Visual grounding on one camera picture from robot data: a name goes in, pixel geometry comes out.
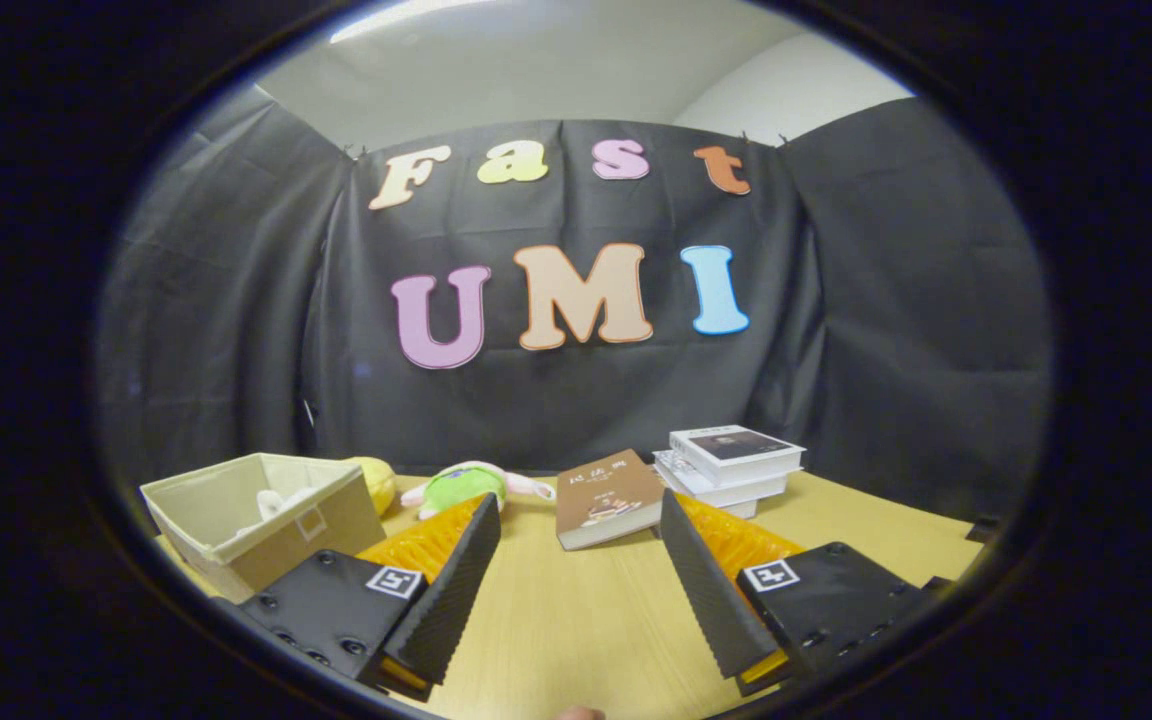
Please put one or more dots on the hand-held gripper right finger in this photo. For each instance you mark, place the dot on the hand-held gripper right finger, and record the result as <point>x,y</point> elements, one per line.
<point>711,600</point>

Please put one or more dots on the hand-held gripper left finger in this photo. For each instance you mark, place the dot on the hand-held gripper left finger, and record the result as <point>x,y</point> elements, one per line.
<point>451,600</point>

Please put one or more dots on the beige fabric storage box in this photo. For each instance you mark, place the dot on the beige fabric storage box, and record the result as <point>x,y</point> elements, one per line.
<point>356,520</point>

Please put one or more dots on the white canvas shoe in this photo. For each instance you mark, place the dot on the white canvas shoe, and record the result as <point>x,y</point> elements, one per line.
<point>281,502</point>

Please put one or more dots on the green and pink plush toy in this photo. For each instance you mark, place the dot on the green and pink plush toy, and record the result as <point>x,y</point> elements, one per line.
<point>461,487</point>

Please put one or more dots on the thick white book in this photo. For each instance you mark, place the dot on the thick white book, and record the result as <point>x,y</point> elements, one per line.
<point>696,483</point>

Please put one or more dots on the yellow plush toy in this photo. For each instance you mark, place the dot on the yellow plush toy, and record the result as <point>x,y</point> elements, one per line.
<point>378,485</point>

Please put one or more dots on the brown cover book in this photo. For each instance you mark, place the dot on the brown cover book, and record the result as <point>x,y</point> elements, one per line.
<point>601,490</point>

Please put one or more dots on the white book with dark cover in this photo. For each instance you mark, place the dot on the white book with dark cover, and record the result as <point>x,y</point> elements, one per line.
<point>731,445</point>

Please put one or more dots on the black backdrop cloth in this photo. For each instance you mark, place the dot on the black backdrop cloth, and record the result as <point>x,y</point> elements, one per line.
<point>216,300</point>

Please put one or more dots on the ceiling light panel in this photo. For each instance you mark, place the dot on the ceiling light panel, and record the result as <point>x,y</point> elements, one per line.
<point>396,15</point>

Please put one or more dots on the small black bracket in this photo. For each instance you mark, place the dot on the small black bracket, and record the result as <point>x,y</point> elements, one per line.
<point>983,528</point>

